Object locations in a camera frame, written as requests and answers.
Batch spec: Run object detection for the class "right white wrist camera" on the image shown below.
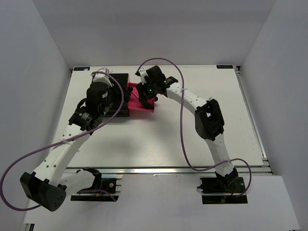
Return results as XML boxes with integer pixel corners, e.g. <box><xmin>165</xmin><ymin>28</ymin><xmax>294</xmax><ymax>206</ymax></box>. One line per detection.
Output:
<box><xmin>135</xmin><ymin>67</ymin><xmax>150</xmax><ymax>85</ymax></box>

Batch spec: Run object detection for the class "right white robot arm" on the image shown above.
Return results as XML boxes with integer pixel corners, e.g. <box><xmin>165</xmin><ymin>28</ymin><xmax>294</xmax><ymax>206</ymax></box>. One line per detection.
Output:
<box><xmin>136</xmin><ymin>65</ymin><xmax>238</xmax><ymax>192</ymax></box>

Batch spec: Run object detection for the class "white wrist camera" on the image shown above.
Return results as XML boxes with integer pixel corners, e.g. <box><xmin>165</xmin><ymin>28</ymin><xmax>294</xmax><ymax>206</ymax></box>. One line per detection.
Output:
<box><xmin>91</xmin><ymin>67</ymin><xmax>113</xmax><ymax>87</ymax></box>
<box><xmin>135</xmin><ymin>67</ymin><xmax>150</xmax><ymax>85</ymax></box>

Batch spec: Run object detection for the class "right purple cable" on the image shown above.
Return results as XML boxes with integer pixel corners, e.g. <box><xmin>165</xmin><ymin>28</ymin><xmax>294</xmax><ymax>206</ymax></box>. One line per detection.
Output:
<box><xmin>136</xmin><ymin>57</ymin><xmax>252</xmax><ymax>198</ymax></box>

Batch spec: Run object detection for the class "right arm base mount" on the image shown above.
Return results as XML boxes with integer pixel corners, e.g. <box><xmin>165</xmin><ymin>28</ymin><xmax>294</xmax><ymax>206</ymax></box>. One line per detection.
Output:
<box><xmin>197</xmin><ymin>177</ymin><xmax>248</xmax><ymax>205</ymax></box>

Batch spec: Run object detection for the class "black drawer cabinet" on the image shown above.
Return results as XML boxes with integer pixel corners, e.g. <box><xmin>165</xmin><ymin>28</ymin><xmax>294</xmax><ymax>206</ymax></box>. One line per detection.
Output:
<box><xmin>105</xmin><ymin>73</ymin><xmax>131</xmax><ymax>117</ymax></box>

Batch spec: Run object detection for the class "purple cable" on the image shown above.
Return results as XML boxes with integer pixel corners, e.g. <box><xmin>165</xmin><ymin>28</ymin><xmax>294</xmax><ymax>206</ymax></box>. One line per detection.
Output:
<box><xmin>0</xmin><ymin>71</ymin><xmax>125</xmax><ymax>211</ymax></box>
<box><xmin>136</xmin><ymin>57</ymin><xmax>252</xmax><ymax>198</ymax></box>

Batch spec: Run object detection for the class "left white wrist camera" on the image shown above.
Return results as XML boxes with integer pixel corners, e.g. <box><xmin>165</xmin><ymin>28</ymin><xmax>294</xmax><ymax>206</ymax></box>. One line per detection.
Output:
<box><xmin>91</xmin><ymin>67</ymin><xmax>113</xmax><ymax>87</ymax></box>

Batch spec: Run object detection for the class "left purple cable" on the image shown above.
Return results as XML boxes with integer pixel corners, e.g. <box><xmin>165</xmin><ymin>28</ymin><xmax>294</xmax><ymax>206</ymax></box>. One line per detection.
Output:
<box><xmin>0</xmin><ymin>71</ymin><xmax>125</xmax><ymax>211</ymax></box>

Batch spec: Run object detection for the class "blue table label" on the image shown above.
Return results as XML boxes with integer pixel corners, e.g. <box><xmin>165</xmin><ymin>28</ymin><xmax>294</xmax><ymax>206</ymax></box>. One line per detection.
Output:
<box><xmin>216</xmin><ymin>64</ymin><xmax>233</xmax><ymax>69</ymax></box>
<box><xmin>73</xmin><ymin>66</ymin><xmax>90</xmax><ymax>71</ymax></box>

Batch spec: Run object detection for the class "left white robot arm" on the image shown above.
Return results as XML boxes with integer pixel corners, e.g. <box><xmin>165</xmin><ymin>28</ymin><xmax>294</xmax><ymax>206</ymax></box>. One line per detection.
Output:
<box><xmin>20</xmin><ymin>82</ymin><xmax>133</xmax><ymax>212</ymax></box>

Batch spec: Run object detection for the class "left blue table label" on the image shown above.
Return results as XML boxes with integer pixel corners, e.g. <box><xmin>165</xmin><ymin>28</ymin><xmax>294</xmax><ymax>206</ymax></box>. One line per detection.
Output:
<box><xmin>73</xmin><ymin>66</ymin><xmax>90</xmax><ymax>71</ymax></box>

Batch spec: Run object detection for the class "right blue table label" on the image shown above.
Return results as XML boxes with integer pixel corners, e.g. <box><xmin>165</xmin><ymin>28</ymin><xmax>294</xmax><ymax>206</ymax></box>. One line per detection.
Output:
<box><xmin>216</xmin><ymin>64</ymin><xmax>233</xmax><ymax>69</ymax></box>

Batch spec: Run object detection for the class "aluminium table frame rail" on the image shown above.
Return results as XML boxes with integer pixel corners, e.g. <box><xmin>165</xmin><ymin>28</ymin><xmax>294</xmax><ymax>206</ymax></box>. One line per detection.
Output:
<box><xmin>234</xmin><ymin>66</ymin><xmax>273</xmax><ymax>175</ymax></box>

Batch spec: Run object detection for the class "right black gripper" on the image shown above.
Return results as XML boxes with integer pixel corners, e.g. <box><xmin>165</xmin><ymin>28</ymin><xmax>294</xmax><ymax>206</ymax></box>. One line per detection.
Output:
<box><xmin>136</xmin><ymin>78</ymin><xmax>158</xmax><ymax>103</ymax></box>

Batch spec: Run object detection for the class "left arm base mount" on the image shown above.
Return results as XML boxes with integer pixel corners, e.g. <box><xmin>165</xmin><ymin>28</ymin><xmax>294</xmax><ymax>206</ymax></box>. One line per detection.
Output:
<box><xmin>70</xmin><ymin>167</ymin><xmax>122</xmax><ymax>202</ymax></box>

